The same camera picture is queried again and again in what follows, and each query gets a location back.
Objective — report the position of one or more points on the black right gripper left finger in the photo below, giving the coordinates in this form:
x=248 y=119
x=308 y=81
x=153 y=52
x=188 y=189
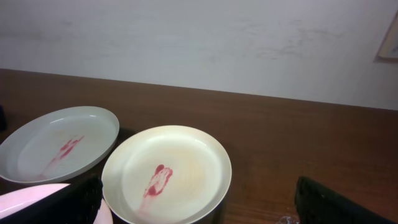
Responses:
x=76 y=203

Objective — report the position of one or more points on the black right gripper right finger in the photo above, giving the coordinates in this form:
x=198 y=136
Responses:
x=315 y=203

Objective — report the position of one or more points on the grey plate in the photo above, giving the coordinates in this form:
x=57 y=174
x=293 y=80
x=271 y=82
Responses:
x=59 y=145

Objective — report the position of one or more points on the pink plate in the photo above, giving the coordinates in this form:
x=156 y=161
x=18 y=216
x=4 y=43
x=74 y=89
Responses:
x=14 y=201

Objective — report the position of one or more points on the cream plate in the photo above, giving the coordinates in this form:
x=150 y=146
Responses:
x=166 y=174

